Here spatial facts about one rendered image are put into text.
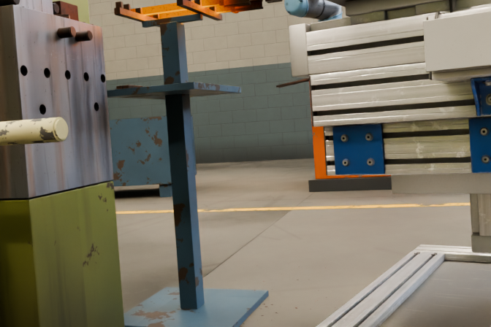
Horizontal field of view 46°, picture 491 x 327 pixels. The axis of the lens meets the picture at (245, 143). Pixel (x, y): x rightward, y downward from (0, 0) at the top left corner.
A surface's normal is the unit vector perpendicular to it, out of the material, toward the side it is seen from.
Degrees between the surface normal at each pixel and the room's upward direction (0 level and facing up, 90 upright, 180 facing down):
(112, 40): 90
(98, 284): 90
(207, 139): 90
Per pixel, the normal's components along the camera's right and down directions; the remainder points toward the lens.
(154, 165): -0.18, 0.04
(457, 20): -0.52, 0.07
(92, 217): 0.95, -0.06
